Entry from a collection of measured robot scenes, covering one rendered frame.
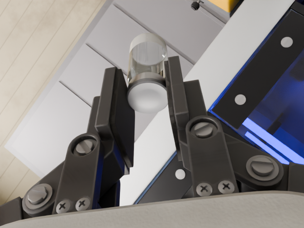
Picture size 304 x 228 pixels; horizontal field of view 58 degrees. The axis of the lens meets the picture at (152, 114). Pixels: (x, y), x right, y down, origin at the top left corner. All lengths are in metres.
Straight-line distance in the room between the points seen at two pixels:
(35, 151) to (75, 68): 0.93
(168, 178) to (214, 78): 0.16
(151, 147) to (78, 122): 2.37
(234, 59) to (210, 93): 0.06
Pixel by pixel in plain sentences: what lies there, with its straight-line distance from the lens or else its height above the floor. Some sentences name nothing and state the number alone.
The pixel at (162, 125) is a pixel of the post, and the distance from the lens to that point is 0.43.
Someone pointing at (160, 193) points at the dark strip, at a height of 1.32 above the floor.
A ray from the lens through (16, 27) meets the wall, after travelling 3.24.
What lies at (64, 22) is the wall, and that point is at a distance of 3.00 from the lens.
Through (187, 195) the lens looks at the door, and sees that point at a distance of 0.43.
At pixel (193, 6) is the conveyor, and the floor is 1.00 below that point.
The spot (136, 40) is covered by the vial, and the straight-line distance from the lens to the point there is 0.16.
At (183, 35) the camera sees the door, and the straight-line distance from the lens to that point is 2.62.
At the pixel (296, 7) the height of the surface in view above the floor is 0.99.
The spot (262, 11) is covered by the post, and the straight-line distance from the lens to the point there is 0.45.
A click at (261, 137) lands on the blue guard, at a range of 0.41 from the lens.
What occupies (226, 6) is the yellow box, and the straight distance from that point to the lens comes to 0.48.
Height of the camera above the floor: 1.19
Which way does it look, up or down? 7 degrees up
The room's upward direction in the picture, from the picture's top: 143 degrees counter-clockwise
